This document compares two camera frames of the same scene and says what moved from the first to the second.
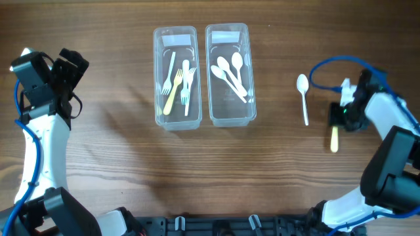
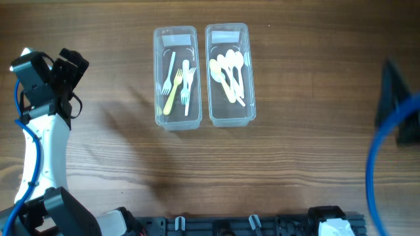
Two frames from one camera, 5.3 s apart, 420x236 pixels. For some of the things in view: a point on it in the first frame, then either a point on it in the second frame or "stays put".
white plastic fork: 167,85 stays put
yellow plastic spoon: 334,143 -> 216,67
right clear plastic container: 231,98 stays put
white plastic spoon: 237,61 -> 218,77
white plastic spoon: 302,82 -> 230,58
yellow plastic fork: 177,80 stays put
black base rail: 228,225 stays put
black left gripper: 62,64 stays put
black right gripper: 335,120 -> 392,92
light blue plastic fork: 185,93 stays put
